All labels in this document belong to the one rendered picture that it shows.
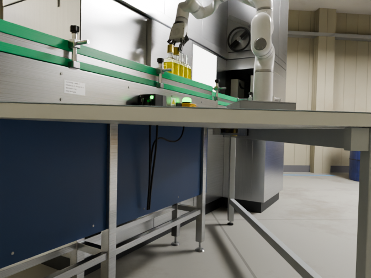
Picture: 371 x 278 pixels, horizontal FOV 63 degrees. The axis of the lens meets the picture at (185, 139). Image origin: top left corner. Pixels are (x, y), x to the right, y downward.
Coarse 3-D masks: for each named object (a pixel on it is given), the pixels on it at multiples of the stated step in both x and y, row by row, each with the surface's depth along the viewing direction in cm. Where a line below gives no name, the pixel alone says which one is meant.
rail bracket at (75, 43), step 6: (72, 30) 93; (78, 30) 94; (72, 36) 93; (72, 42) 93; (78, 42) 92; (84, 42) 91; (72, 48) 93; (78, 48) 94; (72, 54) 93; (72, 60) 93; (72, 66) 93; (78, 66) 94
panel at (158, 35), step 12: (156, 24) 175; (156, 36) 176; (168, 36) 187; (156, 48) 176; (192, 48) 212; (204, 48) 228; (156, 60) 177; (192, 60) 213; (216, 60) 248; (192, 72) 214; (216, 72) 249
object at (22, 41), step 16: (0, 32) 76; (16, 32) 80; (32, 32) 83; (0, 48) 76; (16, 48) 80; (32, 48) 84; (48, 48) 88; (64, 48) 92; (80, 48) 98; (64, 64) 93; (80, 64) 98; (96, 64) 104; (112, 64) 111; (128, 64) 118; (128, 80) 118; (144, 80) 126; (176, 80) 148; (192, 80) 162; (208, 96) 179
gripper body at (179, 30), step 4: (176, 24) 173; (180, 24) 172; (184, 24) 171; (172, 28) 174; (176, 28) 172; (180, 28) 171; (184, 28) 170; (172, 32) 173; (176, 32) 172; (180, 32) 170; (184, 32) 169; (172, 36) 172; (176, 36) 171; (180, 36) 169; (184, 36) 169; (176, 40) 174
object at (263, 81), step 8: (256, 72) 149; (264, 72) 147; (272, 72) 148; (256, 80) 149; (264, 80) 147; (272, 80) 149; (256, 88) 149; (264, 88) 147; (272, 88) 149; (256, 96) 149; (264, 96) 147; (272, 96) 150
